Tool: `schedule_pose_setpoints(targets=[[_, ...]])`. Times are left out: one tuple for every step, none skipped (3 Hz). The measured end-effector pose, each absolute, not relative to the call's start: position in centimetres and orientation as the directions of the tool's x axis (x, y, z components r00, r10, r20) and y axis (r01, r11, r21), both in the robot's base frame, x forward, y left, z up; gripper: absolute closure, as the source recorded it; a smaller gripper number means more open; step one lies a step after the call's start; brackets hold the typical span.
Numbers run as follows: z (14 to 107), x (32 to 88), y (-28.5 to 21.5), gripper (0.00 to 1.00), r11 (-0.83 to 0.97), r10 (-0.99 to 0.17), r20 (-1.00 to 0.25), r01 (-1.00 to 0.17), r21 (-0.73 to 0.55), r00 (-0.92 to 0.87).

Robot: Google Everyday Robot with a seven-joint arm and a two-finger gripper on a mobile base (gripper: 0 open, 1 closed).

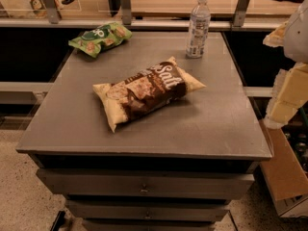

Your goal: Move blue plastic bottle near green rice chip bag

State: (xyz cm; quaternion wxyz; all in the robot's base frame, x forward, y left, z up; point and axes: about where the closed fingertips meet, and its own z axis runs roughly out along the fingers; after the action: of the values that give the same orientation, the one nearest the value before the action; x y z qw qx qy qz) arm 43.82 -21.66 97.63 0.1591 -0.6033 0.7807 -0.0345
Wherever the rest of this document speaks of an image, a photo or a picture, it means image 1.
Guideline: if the bottom cabinet drawer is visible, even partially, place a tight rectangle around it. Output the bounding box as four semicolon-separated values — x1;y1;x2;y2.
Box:
82;219;215;231

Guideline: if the top cabinet drawer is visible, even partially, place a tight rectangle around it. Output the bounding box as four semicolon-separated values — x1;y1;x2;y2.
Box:
37;168;254;199

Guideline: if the middle cabinet drawer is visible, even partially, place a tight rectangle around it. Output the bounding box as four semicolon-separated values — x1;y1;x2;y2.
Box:
65;200;228;222

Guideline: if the cardboard box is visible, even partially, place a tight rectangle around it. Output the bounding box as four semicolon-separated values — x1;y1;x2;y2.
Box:
259;120;308;218

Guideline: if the green pole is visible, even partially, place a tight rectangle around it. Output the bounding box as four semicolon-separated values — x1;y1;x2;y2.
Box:
299;107;308;128

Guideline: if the cabinet drawer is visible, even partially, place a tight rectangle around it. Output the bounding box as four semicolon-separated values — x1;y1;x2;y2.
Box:
37;168;254;199
65;200;228;222
82;219;215;231

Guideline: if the brown and cream chip bag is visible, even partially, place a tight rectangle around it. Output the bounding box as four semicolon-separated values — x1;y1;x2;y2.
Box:
92;57;205;132

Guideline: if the grey drawer cabinet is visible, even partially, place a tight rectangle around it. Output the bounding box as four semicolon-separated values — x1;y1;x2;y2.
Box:
15;31;273;231

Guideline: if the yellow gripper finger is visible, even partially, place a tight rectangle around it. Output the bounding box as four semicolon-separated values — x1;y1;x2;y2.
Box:
263;21;288;47
263;63;308;129

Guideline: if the clear plastic water bottle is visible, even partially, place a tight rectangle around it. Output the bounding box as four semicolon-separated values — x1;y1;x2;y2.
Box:
186;0;211;58

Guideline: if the green rice chip bag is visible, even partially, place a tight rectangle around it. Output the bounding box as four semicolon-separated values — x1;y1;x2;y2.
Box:
68;22;132;58

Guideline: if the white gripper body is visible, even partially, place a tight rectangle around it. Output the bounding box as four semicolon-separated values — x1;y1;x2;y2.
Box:
284;0;308;64

